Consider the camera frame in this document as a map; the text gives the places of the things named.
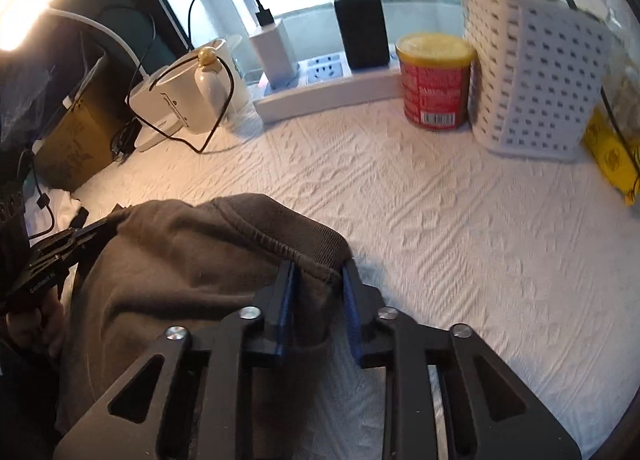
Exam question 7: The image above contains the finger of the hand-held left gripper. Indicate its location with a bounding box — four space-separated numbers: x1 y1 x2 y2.
67 210 126 263

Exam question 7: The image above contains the white perforated plastic basket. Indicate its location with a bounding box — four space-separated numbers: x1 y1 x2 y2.
459 0 615 162

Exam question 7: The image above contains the white textured tablecloth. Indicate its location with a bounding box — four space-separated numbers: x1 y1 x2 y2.
25 96 640 460

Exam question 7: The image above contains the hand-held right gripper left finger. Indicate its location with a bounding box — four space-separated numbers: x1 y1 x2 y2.
52 260 302 460

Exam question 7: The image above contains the white duck-shaped bottle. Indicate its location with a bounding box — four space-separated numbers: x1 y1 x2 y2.
194 46 238 135

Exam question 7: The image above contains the black charger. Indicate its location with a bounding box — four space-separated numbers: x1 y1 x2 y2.
333 0 392 71

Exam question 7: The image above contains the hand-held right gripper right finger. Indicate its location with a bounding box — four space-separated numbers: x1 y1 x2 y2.
342 259 584 460

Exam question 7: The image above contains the yellow packet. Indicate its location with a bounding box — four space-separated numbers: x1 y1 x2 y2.
581 107 640 207

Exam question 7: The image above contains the white power strip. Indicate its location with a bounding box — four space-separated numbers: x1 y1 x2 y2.
251 52 405 124

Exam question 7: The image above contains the white desk lamp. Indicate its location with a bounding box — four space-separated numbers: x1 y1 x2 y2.
0 0 168 154

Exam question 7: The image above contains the red can with yellow lid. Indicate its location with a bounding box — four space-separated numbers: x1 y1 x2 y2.
394 31 477 132

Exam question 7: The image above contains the white charger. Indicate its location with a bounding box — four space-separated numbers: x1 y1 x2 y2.
248 17 299 90

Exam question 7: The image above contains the grey t-shirt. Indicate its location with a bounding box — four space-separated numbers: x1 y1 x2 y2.
52 193 354 460

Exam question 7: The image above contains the white box appliance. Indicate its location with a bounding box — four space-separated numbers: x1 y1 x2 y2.
126 51 223 137

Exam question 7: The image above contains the brown cardboard box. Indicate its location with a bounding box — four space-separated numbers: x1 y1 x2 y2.
34 90 132 192

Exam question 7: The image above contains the person's left hand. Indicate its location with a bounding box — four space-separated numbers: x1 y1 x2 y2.
6 291 67 357

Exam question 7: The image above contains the black looped cable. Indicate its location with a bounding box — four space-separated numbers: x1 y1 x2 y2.
127 42 237 155

